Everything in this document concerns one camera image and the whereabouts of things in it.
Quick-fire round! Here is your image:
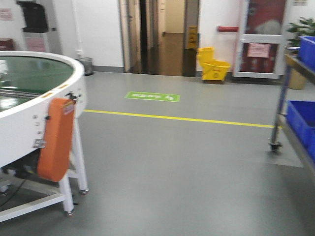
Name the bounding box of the metal cart with bins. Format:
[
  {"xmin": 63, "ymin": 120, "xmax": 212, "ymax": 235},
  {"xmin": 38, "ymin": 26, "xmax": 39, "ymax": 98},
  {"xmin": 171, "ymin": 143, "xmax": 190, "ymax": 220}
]
[{"xmin": 269, "ymin": 36, "xmax": 315, "ymax": 181}]

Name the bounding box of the round white conveyor table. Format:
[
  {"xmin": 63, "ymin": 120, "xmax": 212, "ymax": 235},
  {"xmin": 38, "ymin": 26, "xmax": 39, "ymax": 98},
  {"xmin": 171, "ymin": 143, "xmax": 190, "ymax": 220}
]
[{"xmin": 0, "ymin": 51, "xmax": 89, "ymax": 221}]

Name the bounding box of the grey mesh waste bin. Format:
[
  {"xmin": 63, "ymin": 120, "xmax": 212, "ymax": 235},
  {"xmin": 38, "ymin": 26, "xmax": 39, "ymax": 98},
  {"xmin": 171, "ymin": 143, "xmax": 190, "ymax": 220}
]
[{"xmin": 78, "ymin": 57, "xmax": 94, "ymax": 76}]

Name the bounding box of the potted green plant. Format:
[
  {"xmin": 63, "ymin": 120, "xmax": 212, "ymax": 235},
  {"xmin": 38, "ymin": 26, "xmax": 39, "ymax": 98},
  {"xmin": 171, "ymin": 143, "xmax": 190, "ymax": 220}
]
[{"xmin": 287, "ymin": 17, "xmax": 315, "ymax": 47}]

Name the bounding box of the orange motor guard cover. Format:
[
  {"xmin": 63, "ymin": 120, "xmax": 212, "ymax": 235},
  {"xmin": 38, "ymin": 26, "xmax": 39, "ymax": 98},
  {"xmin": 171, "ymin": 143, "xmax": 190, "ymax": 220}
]
[{"xmin": 37, "ymin": 98, "xmax": 75, "ymax": 182}]

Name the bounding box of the yellow mop bucket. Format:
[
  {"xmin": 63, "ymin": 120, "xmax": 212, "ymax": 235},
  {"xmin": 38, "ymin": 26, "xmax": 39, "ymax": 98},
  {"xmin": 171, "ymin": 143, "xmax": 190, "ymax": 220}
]
[{"xmin": 197, "ymin": 47, "xmax": 230, "ymax": 84}]

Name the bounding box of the green floor sign sticker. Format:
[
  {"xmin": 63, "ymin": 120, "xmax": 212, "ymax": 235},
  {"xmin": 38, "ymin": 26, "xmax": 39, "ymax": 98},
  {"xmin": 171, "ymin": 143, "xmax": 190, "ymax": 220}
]
[{"xmin": 125, "ymin": 91, "xmax": 180, "ymax": 102}]

